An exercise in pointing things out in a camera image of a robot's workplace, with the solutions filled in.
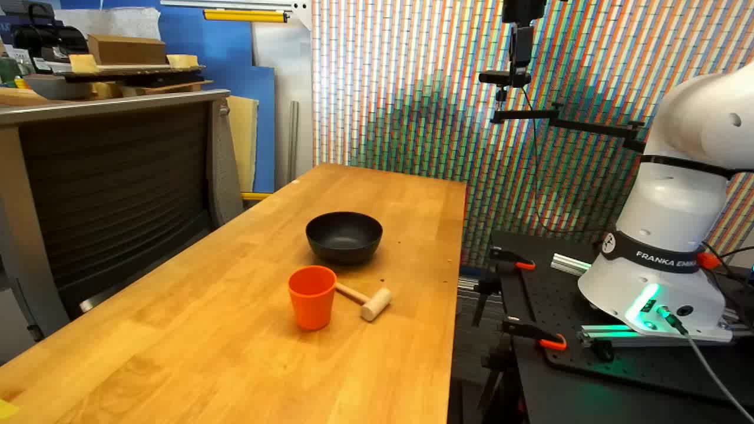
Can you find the orange plastic cup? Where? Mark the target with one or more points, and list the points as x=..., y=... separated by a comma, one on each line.
x=313, y=302

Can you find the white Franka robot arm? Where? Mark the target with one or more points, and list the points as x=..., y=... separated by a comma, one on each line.
x=683, y=203

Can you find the black bowl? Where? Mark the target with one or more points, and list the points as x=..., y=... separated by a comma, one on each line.
x=346, y=237

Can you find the small wooden mallet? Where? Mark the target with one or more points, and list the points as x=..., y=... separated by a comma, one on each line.
x=372, y=301

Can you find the black orange bar clamp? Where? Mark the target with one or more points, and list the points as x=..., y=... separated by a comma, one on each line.
x=535, y=334
x=520, y=263

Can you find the yellowish foam panel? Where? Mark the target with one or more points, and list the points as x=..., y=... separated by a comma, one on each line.
x=244, y=143

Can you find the black tripod stand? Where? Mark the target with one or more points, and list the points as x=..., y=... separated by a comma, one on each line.
x=493, y=354

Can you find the blue foam board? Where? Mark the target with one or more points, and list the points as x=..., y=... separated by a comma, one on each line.
x=237, y=86

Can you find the yellow bar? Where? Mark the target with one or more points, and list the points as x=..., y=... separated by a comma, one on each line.
x=247, y=14

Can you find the grey cabinet with dark front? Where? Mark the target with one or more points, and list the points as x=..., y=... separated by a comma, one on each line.
x=109, y=197

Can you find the brown cardboard box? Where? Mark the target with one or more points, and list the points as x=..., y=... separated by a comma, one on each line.
x=125, y=51

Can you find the black bag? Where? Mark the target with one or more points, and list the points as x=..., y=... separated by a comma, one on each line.
x=44, y=37

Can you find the black camera tripod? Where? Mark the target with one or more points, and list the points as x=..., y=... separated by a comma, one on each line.
x=520, y=55

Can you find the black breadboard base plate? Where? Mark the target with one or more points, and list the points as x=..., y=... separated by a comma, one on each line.
x=627, y=345

